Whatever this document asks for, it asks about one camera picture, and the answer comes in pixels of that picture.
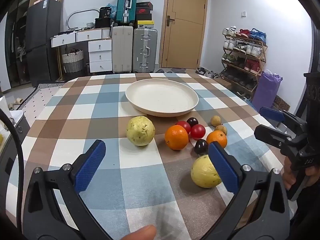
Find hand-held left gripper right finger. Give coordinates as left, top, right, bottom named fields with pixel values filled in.
left=194, top=141, right=292, bottom=240

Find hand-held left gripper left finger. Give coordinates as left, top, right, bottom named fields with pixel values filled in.
left=22, top=139, right=118, bottom=240

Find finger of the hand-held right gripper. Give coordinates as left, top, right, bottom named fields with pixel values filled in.
left=254, top=124, right=303, bottom=158
left=259, top=106, right=307, bottom=137

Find yellow green guava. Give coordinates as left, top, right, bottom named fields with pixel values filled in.
left=190, top=155, right=222, bottom=189

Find small orange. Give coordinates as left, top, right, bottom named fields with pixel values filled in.
left=206, top=130, right=228, bottom=148

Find red tomato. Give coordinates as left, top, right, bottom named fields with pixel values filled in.
left=175, top=121, right=191, bottom=133
left=190, top=124, right=206, bottom=140

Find large orange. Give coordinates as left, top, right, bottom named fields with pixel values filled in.
left=164, top=125, right=189, bottom=151

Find pale yellow guava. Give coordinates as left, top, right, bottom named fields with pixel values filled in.
left=126, top=116, right=156, bottom=147

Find cream round plate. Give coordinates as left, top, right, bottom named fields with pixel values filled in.
left=125, top=79, right=199, bottom=117

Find person's right forearm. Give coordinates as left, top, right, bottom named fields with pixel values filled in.
left=289, top=180, right=320, bottom=240

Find person's right hand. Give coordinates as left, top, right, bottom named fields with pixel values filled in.
left=282, top=156, right=320, bottom=190

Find person's left hand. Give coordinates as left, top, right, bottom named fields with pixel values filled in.
left=117, top=224, right=157, bottom=240

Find patterned brown box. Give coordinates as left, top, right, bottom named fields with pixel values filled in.
left=274, top=95, right=291, bottom=112

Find purple paper bag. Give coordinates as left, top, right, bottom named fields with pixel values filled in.
left=251, top=69, right=283, bottom=112

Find wooden shoe rack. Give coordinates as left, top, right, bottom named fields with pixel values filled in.
left=221, top=34, right=268, bottom=100

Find shoe rack with shoes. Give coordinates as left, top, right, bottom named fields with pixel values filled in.
left=221, top=26, right=267, bottom=98

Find scattered dark shoes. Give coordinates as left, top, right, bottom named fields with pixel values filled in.
left=196, top=67, right=220, bottom=79

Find striped rug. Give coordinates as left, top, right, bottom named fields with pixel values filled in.
left=37, top=82, right=66, bottom=89

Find pair of beige slippers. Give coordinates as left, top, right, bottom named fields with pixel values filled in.
left=7, top=98, right=24, bottom=109

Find woven laundry basket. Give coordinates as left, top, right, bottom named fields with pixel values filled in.
left=62, top=49, right=84, bottom=73

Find white drawer cabinet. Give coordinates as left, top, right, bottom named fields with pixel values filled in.
left=88, top=39, right=112, bottom=73

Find beige suitcase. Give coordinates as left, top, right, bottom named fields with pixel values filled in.
left=112, top=26, right=134, bottom=73

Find wooden door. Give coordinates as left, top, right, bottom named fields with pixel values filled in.
left=160, top=0, right=209, bottom=69

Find silver suitcase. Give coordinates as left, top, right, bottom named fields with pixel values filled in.
left=132, top=27, right=158, bottom=73

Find white desk with drawers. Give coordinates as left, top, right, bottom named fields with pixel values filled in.
left=51, top=27, right=112, bottom=48

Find dark grey refrigerator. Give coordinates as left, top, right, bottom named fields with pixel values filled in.
left=25, top=0, right=63, bottom=83

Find black storage box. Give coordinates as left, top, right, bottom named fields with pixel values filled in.
left=95, top=18, right=112, bottom=29

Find dark glass wardrobe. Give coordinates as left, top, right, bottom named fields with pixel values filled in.
left=4, top=0, right=30, bottom=88

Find black bag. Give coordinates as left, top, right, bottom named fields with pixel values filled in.
left=99, top=7, right=112, bottom=19

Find blue plastic bag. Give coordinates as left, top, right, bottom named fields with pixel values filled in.
left=106, top=4, right=117, bottom=19

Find teal suitcase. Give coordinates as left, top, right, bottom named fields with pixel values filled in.
left=115, top=0, right=138, bottom=26

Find black cable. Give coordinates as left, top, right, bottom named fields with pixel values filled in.
left=0, top=109, right=25, bottom=233

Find oval metal frame mirror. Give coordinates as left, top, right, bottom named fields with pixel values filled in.
left=66, top=9, right=100, bottom=30

